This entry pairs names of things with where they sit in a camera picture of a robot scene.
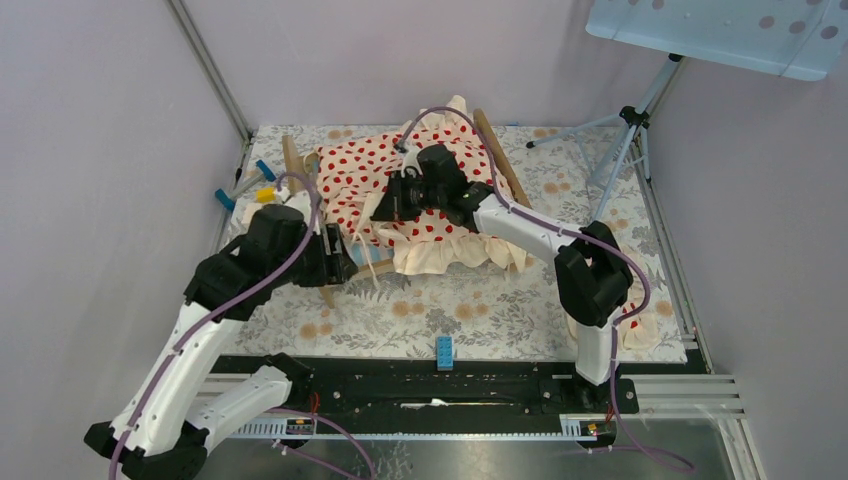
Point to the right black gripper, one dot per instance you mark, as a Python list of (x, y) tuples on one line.
[(392, 207)]

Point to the wooden pet bed frame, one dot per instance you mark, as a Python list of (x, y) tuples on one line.
[(358, 268)]

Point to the yellow toy block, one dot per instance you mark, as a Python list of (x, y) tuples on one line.
[(266, 195)]

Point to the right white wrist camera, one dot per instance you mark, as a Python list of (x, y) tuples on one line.
[(409, 166)]

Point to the grey tripod stand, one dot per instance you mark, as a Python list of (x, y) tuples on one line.
[(630, 148)]

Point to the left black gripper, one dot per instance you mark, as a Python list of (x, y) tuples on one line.
[(334, 266)]

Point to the beige wooden toy block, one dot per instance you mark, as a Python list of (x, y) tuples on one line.
[(250, 210)]

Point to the blue toy brick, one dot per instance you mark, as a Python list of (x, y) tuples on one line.
[(444, 349)]

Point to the floral table mat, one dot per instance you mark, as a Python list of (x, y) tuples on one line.
[(490, 312)]

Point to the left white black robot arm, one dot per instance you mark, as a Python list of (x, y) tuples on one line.
[(162, 433)]

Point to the light blue perforated tray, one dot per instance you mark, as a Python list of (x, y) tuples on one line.
[(796, 39)]

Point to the small strawberry print pillow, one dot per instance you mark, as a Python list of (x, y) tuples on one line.
[(637, 333)]

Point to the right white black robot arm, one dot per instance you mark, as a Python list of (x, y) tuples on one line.
[(593, 275)]

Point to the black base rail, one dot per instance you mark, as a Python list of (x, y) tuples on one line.
[(381, 396)]

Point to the large strawberry print cushion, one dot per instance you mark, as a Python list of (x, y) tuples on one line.
[(430, 238)]

